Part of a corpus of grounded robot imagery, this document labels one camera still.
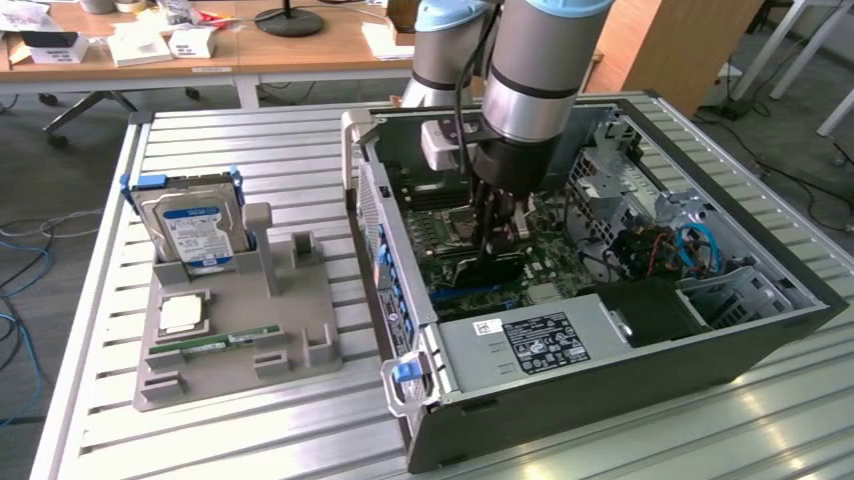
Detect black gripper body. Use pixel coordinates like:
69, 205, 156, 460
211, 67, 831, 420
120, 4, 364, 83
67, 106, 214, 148
471, 135, 561, 196

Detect green GPU with black fan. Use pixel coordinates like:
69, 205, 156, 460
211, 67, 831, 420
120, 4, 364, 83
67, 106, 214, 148
439, 252, 529, 291

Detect CPU socket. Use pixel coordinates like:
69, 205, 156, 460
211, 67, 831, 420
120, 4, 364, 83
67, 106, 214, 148
444, 203, 479, 246

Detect green motherboard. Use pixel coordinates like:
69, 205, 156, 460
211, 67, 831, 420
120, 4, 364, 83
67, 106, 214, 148
399, 184, 595, 321

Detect blue expansion slot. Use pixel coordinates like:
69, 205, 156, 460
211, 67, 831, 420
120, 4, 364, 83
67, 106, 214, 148
430, 283, 503, 301

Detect metal drive cage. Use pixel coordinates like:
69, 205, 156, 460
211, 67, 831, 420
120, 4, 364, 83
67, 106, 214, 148
565, 147, 670, 254

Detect blue card retention clips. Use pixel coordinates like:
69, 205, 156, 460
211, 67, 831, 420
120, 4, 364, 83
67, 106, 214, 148
375, 224, 415, 346

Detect grey power supply unit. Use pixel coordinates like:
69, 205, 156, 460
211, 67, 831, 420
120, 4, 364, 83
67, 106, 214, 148
436, 293, 633, 394

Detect white paper sheets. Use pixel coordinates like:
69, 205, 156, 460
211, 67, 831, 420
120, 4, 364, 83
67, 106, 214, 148
363, 22, 419, 61

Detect wooden cabinet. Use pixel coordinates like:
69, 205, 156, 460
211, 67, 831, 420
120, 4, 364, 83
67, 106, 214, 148
586, 0, 766, 117

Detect black power strip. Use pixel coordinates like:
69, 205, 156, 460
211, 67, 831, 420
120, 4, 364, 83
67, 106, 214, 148
693, 97, 749, 122

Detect brown cardboard box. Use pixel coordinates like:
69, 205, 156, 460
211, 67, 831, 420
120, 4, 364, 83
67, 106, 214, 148
386, 0, 422, 34

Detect black open PC case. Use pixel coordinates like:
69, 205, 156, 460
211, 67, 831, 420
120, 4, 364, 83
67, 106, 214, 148
339, 97, 850, 475

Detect metal disk bay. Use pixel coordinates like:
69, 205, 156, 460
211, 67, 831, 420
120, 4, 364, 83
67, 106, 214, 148
677, 267, 802, 331

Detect grey parts rack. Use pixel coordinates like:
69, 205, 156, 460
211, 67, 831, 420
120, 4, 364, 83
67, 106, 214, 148
132, 201, 347, 414

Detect black monitor stand base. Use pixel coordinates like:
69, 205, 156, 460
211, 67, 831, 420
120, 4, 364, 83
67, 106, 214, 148
254, 0, 326, 37

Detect hard disk in blue carrier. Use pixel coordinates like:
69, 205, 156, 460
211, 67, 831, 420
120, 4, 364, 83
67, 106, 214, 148
118, 167, 259, 276

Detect silver CPU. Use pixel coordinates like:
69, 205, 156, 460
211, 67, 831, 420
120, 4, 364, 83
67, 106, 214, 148
158, 295, 208, 335

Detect white table leg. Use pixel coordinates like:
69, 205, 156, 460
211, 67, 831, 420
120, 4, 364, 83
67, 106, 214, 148
817, 89, 854, 137

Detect white labelled box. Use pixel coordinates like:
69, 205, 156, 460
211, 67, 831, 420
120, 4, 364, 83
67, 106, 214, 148
167, 27, 219, 60

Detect clear plastic bag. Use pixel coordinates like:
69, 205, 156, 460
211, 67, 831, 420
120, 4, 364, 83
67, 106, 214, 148
159, 0, 202, 26

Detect white flat box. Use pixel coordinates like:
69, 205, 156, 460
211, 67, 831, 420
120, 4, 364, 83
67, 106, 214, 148
106, 22, 174, 68

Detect black chair base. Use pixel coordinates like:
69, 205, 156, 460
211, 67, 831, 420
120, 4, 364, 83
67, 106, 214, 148
40, 88, 203, 149

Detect wooden desk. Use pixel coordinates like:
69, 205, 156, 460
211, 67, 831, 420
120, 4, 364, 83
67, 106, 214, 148
0, 0, 606, 109

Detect white box with black label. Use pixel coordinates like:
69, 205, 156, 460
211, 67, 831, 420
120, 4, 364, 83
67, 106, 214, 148
29, 35, 91, 65

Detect brown cardboard piece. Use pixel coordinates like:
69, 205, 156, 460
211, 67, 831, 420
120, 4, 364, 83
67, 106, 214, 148
0, 34, 35, 71

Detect white printed papers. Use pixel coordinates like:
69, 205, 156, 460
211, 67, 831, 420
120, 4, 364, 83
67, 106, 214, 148
0, 9, 55, 34

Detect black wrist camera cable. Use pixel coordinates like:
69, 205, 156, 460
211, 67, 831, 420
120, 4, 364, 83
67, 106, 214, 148
452, 0, 502, 174

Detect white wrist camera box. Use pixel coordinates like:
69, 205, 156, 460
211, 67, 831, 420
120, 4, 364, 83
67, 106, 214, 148
419, 119, 492, 172

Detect red wire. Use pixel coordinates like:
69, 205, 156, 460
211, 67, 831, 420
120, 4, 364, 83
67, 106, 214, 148
650, 232, 675, 276

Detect blue wire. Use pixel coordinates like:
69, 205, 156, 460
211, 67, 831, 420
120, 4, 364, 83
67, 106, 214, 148
674, 223, 727, 274

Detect white table frame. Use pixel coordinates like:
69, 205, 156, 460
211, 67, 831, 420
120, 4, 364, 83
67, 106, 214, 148
730, 0, 854, 101

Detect white floor cable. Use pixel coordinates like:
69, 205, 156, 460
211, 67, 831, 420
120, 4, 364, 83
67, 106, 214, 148
0, 208, 102, 239

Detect blue floor cable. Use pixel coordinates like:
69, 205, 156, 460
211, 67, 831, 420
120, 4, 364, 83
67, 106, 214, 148
0, 239, 52, 426

